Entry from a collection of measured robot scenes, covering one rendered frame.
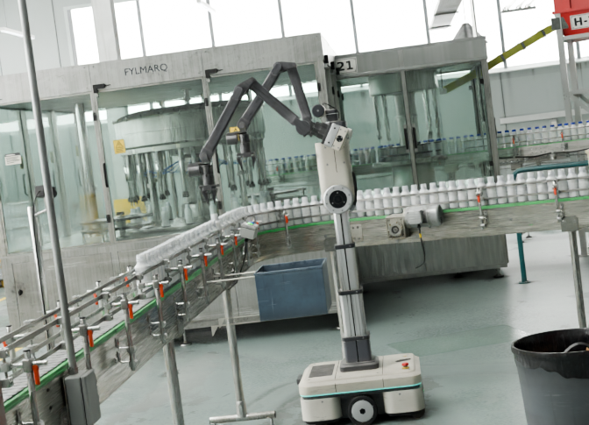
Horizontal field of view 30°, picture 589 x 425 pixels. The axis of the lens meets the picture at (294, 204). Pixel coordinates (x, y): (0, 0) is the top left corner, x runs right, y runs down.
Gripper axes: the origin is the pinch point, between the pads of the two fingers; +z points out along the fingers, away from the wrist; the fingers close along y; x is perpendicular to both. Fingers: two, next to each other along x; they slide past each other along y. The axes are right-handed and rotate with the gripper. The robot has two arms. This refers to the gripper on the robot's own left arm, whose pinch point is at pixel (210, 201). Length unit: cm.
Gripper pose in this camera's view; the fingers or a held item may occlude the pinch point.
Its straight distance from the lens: 578.3
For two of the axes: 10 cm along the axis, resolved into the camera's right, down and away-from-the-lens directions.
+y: 9.9, -1.0, -1.0
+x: 0.9, -0.6, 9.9
